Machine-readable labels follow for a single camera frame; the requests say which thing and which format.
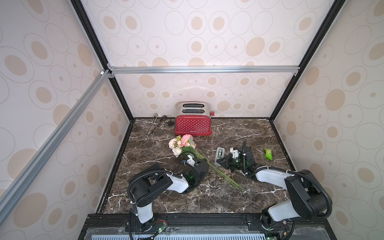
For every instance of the black vertical frame post left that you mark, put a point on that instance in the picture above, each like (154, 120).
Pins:
(94, 40)

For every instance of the aluminium rail left wall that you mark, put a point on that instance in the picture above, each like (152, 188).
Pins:
(21, 184)

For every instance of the metal kitchen tongs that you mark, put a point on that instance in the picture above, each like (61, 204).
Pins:
(157, 120)

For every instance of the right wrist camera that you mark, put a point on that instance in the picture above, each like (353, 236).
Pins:
(235, 153)

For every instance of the horizontal aluminium rail back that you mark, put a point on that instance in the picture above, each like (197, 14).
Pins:
(204, 70)

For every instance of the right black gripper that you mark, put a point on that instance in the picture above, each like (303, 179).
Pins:
(226, 160)

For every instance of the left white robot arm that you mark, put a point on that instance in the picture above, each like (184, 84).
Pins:
(149, 184)

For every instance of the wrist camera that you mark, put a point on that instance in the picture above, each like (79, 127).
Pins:
(235, 153)
(189, 161)

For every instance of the black vertical frame post right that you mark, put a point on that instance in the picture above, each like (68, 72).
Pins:
(313, 47)

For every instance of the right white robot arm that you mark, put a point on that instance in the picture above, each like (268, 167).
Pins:
(308, 198)

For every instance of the black vertical frame post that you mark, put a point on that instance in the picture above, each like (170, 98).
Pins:
(313, 47)
(94, 40)

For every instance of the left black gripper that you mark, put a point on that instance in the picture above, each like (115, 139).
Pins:
(207, 164)

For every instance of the black toaster plug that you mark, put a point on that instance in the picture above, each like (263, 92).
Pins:
(171, 122)

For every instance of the green snack packet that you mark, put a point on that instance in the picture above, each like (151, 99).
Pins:
(268, 154)

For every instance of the red polka dot toaster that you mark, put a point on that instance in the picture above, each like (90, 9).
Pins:
(193, 118)

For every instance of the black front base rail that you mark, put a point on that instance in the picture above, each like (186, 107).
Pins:
(316, 229)

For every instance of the pink artificial flower bouquet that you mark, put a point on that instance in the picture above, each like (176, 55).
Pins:
(185, 145)

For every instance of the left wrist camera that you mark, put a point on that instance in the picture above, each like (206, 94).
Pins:
(189, 161)

